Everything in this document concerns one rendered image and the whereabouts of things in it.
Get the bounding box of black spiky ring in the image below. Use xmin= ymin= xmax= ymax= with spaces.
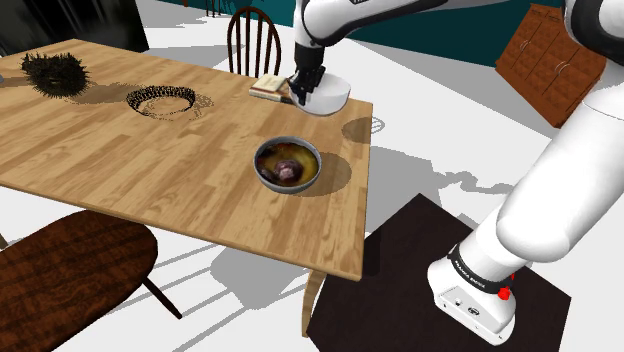
xmin=125 ymin=85 xmax=198 ymax=119

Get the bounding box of dark robot stand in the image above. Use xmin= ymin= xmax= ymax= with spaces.
xmin=305 ymin=192 xmax=573 ymax=352

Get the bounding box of grey bowl with food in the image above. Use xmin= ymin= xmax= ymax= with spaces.
xmin=252 ymin=135 xmax=323 ymax=196

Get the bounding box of beige book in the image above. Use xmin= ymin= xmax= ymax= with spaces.
xmin=248 ymin=74 xmax=295 ymax=105

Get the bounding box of dark wooden spindle-back chair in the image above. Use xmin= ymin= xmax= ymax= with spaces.
xmin=225 ymin=5 xmax=283 ymax=79

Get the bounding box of light wooden table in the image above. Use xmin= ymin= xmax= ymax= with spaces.
xmin=0 ymin=38 xmax=375 ymax=339

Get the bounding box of dark brown wooden chair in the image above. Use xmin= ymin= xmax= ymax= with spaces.
xmin=0 ymin=209 xmax=184 ymax=352

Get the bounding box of white bowl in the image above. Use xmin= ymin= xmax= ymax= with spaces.
xmin=288 ymin=72 xmax=352 ymax=117

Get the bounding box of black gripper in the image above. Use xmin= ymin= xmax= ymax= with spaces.
xmin=290 ymin=42 xmax=327 ymax=107

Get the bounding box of black spiky ball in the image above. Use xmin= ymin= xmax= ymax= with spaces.
xmin=19 ymin=51 xmax=92 ymax=99

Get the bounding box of brown wooden cabinet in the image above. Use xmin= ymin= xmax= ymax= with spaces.
xmin=494 ymin=3 xmax=609 ymax=129

